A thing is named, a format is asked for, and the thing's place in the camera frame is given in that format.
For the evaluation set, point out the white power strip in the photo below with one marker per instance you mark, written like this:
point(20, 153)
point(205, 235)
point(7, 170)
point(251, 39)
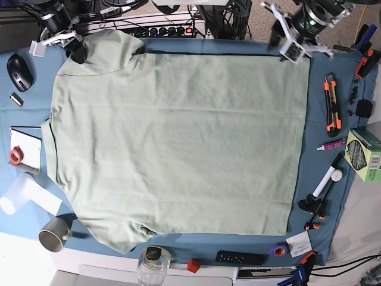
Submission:
point(177, 25)

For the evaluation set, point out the small white round cap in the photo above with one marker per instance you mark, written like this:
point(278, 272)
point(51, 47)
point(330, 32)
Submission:
point(336, 175)

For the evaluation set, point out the blue orange clamp bottom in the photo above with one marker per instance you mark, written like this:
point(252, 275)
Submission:
point(301, 275)

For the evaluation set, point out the orange black clamp top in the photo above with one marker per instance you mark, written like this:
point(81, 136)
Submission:
point(370, 59)

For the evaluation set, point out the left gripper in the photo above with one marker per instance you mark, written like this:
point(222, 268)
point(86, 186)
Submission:
point(282, 29)

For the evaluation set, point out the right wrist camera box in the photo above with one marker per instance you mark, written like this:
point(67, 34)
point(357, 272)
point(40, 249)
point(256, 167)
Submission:
point(37, 49)

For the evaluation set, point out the blue black clamp top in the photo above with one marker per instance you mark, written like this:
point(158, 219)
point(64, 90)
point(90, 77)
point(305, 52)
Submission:
point(362, 42)

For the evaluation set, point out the red tape roll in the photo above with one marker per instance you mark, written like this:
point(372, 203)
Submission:
point(16, 155)

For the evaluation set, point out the white notebook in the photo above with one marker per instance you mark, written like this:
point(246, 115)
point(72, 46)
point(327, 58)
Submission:
point(31, 148)

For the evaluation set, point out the orange black utility knife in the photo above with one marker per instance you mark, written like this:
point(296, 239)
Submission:
point(333, 112)

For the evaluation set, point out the clear glass jar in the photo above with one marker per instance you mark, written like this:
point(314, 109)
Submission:
point(153, 265)

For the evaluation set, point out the black remote control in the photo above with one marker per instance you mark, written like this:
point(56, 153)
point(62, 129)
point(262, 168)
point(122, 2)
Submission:
point(224, 256)

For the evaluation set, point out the white black marker pen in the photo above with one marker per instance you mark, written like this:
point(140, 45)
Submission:
point(327, 176)

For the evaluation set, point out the black orange bar clamp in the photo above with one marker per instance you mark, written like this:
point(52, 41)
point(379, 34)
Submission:
point(316, 207)

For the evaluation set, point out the white paper card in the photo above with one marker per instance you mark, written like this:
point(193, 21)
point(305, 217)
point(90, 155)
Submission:
point(299, 244)

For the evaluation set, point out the blue table cloth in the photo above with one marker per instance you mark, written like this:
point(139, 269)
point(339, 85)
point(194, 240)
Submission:
point(351, 209)

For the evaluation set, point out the purple tape roll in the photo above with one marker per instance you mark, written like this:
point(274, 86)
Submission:
point(279, 249)

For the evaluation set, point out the small red cube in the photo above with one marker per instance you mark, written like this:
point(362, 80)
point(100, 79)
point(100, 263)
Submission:
point(193, 266)

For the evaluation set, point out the grey ceramic mug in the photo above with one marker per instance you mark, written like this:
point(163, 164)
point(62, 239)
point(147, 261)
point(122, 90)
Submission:
point(54, 234)

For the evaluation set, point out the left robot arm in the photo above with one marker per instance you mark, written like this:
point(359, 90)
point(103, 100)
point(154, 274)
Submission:
point(314, 16)

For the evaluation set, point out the green cardboard box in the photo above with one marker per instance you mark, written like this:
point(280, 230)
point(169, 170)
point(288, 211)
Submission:
point(362, 152)

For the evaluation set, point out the black square box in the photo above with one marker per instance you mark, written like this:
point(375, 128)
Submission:
point(364, 109)

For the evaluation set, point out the light green T-shirt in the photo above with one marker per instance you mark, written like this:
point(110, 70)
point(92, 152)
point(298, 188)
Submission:
point(148, 143)

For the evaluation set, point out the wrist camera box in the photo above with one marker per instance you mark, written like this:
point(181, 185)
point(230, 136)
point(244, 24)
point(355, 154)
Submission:
point(37, 49)
point(292, 51)

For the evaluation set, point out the purple glue tube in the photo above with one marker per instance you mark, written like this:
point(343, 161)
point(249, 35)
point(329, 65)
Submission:
point(332, 144)

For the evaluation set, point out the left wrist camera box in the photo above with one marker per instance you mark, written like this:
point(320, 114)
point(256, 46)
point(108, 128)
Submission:
point(292, 51)

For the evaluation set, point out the black computer mouse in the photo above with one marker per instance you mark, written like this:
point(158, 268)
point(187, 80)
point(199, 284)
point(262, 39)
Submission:
point(19, 73)

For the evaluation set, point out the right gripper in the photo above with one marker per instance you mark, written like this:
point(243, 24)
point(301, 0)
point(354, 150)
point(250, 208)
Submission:
point(71, 40)

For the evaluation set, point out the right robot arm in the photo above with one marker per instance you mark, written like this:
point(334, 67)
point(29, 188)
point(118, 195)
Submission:
point(58, 28)

